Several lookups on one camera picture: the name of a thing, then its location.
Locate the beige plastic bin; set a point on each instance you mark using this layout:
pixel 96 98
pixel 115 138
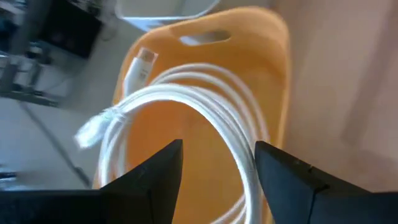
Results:
pixel 140 9

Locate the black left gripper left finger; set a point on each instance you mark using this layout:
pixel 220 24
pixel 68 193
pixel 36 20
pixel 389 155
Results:
pixel 133 199

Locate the orange plastic bin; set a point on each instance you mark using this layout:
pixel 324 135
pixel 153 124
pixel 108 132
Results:
pixel 202 130

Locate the black box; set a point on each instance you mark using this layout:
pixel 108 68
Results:
pixel 71 34

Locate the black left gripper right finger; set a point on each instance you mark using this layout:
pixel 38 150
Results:
pixel 311 199

